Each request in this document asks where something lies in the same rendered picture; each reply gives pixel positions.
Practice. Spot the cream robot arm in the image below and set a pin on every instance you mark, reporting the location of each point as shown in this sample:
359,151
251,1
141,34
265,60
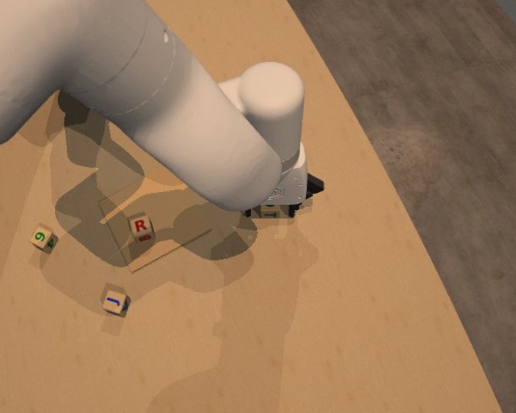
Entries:
119,58

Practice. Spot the tan flat mat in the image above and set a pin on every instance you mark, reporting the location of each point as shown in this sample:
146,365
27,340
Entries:
175,217

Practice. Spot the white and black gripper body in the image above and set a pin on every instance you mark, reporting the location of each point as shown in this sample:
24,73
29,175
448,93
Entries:
292,185

